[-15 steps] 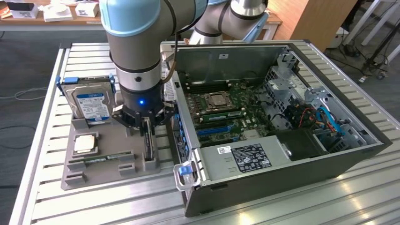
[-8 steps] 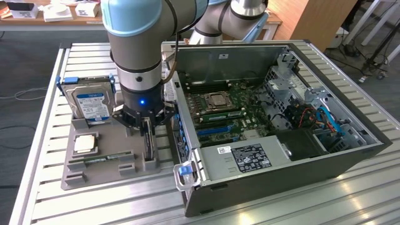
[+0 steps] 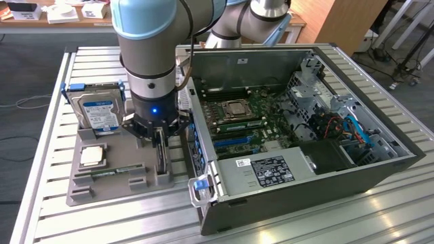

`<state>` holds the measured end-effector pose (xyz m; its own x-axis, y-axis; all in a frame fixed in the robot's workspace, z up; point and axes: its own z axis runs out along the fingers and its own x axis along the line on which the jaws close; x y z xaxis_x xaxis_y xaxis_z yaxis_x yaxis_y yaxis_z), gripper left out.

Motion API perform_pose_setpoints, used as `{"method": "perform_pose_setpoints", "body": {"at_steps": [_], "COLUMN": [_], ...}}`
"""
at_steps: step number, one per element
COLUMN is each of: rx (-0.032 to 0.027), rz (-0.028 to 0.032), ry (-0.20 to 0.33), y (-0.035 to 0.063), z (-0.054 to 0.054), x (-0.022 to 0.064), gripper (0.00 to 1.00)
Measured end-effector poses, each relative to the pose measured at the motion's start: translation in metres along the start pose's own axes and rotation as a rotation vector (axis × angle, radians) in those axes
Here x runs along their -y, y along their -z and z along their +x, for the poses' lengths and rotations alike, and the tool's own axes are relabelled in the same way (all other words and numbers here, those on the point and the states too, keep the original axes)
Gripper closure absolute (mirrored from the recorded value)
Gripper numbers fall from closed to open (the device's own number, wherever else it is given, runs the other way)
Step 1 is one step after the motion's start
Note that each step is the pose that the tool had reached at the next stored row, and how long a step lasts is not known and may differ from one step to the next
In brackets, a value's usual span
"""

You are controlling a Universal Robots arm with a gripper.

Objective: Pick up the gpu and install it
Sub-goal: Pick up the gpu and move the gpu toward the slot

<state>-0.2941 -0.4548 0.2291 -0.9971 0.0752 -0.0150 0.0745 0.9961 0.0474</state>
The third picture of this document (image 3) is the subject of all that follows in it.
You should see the white floor cable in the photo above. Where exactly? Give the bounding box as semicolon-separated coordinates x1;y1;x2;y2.
0;93;53;109

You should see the graphics card black fan shroud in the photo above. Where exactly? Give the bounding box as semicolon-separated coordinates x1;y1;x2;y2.
153;128;169;176

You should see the small white device box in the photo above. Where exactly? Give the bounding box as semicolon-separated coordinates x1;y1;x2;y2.
360;29;379;53

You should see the wooden cabinet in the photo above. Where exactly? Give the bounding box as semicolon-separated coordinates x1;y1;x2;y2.
289;0;388;55

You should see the blue expansion slot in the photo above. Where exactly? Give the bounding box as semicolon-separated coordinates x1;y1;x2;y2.
212;136;255;148

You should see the open black PC case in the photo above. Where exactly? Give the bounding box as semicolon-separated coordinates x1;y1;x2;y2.
169;45;427;236

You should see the green motherboard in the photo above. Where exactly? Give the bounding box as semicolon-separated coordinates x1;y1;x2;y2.
198;86;301;158

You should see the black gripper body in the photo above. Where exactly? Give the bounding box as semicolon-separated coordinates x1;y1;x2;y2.
129;90;180;130

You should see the white labelled cardboard box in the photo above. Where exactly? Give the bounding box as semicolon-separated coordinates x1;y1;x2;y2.
80;3;112;20

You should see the blue flat data wire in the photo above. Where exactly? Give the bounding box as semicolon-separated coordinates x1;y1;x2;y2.
341;115;373;149

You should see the hard disk in blue caddy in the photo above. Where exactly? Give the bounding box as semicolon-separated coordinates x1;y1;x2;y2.
60;79;126;133

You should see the wooden desk white frame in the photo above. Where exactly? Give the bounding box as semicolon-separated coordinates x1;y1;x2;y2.
284;14;308;44
0;0;117;35

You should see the white box with black lid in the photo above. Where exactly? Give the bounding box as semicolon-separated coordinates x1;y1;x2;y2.
6;2;44;21

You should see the grey power supply unit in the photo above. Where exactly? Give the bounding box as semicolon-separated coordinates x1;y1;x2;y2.
216;146;317;196

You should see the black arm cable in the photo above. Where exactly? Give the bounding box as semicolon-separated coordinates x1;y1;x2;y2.
176;0;231;92

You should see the black stand with casters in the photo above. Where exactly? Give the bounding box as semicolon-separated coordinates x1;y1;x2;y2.
387;25;427;89

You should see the silver CPU chip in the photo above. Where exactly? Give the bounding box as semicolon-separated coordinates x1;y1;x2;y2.
80;146;104;166

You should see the white round roll on box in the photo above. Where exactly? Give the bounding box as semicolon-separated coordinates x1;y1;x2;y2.
45;4;80;25

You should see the grey parts rack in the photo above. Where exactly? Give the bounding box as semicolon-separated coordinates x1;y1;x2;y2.
65;99;174;206

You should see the white frame table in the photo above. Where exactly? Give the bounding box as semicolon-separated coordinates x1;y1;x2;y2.
371;0;434;67

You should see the CPU socket with metal frame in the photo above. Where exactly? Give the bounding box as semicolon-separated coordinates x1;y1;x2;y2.
221;99;257;122

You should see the red book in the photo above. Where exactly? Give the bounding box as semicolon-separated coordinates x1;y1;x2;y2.
0;6;14;21

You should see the coloured power wire bundle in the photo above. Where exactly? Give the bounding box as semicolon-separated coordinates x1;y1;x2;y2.
321;116;356;140

